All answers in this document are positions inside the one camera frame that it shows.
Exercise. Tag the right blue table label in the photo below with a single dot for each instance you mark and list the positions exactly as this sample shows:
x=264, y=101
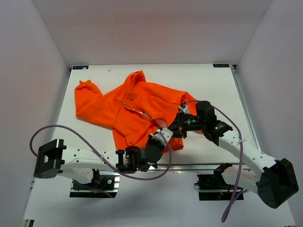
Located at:
x=220, y=65

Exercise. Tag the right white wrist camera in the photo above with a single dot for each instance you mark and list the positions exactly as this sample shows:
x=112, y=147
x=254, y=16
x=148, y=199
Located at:
x=184, y=108

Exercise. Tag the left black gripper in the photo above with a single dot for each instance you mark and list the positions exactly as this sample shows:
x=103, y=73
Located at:
x=150, y=138

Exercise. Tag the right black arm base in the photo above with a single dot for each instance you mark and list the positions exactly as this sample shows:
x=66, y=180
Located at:
x=212, y=187

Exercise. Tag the orange zip-up jacket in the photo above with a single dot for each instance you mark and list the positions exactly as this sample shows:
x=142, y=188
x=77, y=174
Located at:
x=133, y=110

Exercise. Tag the aluminium table front rail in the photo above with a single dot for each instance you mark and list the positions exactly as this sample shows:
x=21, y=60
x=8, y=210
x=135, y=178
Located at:
x=191, y=168

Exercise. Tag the left blue table label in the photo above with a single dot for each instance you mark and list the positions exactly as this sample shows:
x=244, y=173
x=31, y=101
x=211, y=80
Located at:
x=80, y=67

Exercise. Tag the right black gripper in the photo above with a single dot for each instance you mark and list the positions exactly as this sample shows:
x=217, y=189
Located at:
x=178, y=126

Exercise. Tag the blue table label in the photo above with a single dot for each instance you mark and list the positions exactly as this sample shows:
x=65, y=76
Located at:
x=220, y=65
x=80, y=67

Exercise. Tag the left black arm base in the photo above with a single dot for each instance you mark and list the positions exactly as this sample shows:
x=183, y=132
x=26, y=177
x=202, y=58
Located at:
x=103, y=185

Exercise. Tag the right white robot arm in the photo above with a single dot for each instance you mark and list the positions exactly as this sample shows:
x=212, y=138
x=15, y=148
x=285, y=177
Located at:
x=273, y=180

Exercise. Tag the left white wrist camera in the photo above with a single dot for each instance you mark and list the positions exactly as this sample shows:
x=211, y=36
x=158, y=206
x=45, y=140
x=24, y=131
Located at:
x=162, y=135

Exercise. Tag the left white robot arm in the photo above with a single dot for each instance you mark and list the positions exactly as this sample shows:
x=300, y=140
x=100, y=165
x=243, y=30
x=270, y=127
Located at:
x=54, y=158

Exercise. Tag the aluminium table rail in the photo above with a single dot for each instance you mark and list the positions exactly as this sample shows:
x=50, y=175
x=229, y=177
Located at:
x=244, y=106
x=191, y=168

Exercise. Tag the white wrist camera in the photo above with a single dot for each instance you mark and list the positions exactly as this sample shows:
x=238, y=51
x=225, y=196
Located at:
x=184, y=108
x=162, y=135

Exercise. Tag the aluminium table right rail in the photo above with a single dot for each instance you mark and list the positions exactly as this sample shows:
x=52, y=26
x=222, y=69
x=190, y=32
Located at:
x=244, y=106

